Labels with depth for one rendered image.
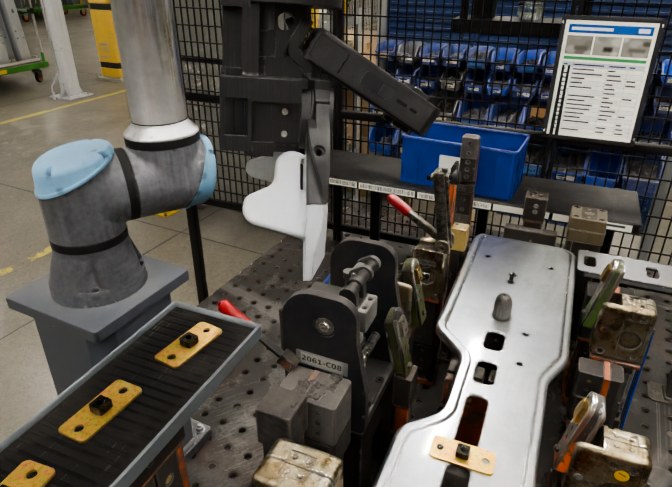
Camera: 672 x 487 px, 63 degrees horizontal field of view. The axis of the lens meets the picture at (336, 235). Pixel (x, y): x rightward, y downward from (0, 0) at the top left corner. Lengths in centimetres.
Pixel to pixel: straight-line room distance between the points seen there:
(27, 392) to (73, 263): 174
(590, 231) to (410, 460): 76
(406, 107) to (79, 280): 64
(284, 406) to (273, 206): 37
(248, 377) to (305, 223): 99
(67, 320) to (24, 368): 185
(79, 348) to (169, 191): 28
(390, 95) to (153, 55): 51
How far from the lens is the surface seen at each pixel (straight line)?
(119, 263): 93
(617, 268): 106
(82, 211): 88
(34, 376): 271
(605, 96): 158
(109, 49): 836
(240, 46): 43
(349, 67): 42
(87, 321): 91
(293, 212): 39
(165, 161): 89
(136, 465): 59
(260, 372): 136
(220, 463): 119
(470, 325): 102
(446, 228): 112
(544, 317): 108
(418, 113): 43
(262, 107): 41
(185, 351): 70
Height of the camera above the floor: 159
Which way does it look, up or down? 27 degrees down
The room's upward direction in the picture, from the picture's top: straight up
